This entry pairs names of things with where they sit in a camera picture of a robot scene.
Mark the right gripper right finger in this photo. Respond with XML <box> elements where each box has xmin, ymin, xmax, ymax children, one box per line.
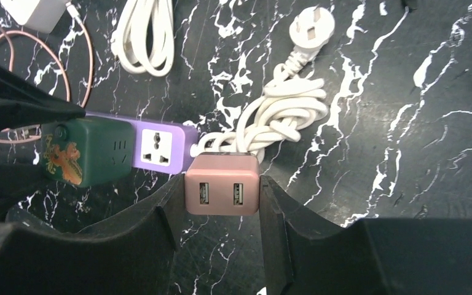
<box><xmin>259</xmin><ymin>176</ymin><xmax>472</xmax><ymax>294</ymax></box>

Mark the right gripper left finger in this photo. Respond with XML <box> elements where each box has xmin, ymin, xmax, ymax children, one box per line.
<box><xmin>0</xmin><ymin>174</ymin><xmax>186</xmax><ymax>294</ymax></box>

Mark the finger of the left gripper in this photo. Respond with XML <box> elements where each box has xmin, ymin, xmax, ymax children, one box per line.
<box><xmin>0</xmin><ymin>163</ymin><xmax>45</xmax><ymax>221</ymax></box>
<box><xmin>0</xmin><ymin>66</ymin><xmax>85</xmax><ymax>131</ymax></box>

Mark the pink charger with cable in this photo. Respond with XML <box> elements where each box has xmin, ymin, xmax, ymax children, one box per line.
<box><xmin>0</xmin><ymin>0</ymin><xmax>95</xmax><ymax>144</ymax></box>

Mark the green power adapter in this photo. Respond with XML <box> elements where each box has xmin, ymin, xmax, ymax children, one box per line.
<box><xmin>40</xmin><ymin>116</ymin><xmax>135</xmax><ymax>187</ymax></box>

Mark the white USB charger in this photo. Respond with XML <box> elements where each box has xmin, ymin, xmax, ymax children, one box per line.
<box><xmin>0</xmin><ymin>0</ymin><xmax>69</xmax><ymax>34</ymax></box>

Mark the small pink adapter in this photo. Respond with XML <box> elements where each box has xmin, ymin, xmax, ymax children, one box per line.
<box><xmin>184</xmin><ymin>152</ymin><xmax>261</xmax><ymax>216</ymax></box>

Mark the purple power strip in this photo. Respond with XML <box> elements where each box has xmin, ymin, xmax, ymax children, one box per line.
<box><xmin>88</xmin><ymin>112</ymin><xmax>199</xmax><ymax>175</ymax></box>

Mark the white plug with cord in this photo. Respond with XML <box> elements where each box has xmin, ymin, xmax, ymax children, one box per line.
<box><xmin>190</xmin><ymin>6</ymin><xmax>336</xmax><ymax>162</ymax></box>

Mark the white coiled power cord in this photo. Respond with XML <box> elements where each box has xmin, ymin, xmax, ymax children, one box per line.
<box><xmin>110</xmin><ymin>0</ymin><xmax>176</xmax><ymax>78</ymax></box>

